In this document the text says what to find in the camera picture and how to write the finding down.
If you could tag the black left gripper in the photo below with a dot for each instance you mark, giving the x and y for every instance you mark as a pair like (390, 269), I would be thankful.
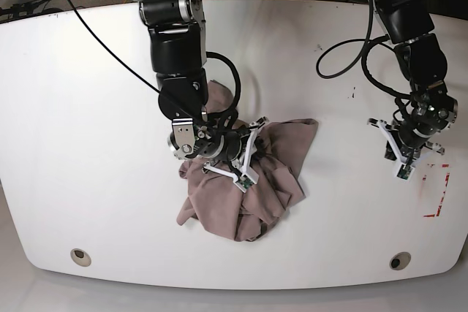
(433, 111)

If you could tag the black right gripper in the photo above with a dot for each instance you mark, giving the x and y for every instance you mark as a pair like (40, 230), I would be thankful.
(189, 141)

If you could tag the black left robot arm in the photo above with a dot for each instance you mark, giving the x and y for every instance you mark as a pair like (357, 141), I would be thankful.
(409, 27)

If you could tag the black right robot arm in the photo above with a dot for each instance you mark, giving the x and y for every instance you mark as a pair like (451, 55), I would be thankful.
(178, 55)

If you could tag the red tape rectangle marking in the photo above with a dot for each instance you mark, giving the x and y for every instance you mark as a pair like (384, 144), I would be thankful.
(433, 189)

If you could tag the right table grommet hole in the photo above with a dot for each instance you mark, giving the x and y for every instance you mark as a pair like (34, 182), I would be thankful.
(400, 261)

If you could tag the table grommet hole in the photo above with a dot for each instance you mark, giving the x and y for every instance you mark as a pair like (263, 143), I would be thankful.
(400, 261)
(80, 257)

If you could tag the left table grommet hole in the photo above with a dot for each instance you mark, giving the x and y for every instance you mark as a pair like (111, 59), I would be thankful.
(80, 257)

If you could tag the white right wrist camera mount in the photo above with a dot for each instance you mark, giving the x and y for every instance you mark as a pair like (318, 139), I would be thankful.
(239, 169)

